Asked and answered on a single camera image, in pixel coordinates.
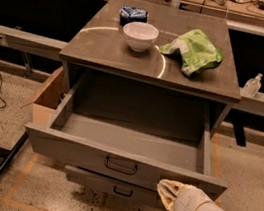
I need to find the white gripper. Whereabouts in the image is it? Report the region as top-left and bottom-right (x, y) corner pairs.
(157, 179), (212, 211)

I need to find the grey top drawer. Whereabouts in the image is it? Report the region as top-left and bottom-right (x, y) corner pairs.
(26, 72), (227, 199)

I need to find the grey drawer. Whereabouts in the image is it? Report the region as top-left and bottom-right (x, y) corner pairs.
(26, 72), (227, 199)
(65, 165), (164, 209)

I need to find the grey lower drawer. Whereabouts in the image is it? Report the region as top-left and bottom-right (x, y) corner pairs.
(65, 165), (164, 209)

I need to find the grey drawer cabinet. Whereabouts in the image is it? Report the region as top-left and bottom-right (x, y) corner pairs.
(59, 0), (241, 131)

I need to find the clear sanitizer bottle left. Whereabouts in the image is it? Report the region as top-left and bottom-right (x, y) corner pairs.
(242, 73), (262, 98)

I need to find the green chip bag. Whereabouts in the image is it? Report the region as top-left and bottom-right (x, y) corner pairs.
(159, 29), (224, 76)

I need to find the cardboard box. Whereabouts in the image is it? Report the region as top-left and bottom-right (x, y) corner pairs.
(23, 67), (69, 126)

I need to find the white ceramic bowl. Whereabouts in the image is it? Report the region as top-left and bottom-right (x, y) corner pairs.
(123, 22), (159, 52)

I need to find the black metal floor bar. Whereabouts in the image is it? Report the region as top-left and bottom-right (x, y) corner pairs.
(0, 132), (28, 177)

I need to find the blue snack packet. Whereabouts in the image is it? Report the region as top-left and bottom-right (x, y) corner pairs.
(119, 6), (149, 26)

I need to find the black drawer handle lower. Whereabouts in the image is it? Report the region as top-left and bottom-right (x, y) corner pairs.
(113, 186), (133, 197)

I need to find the black drawer handle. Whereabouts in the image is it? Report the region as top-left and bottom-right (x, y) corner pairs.
(113, 186), (133, 197)
(104, 156), (138, 176)

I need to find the black drawer handle top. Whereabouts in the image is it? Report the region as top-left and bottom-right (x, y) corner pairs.
(104, 156), (138, 176)

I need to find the grey metal rail shelf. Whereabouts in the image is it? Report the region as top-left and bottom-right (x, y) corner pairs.
(0, 25), (67, 61)

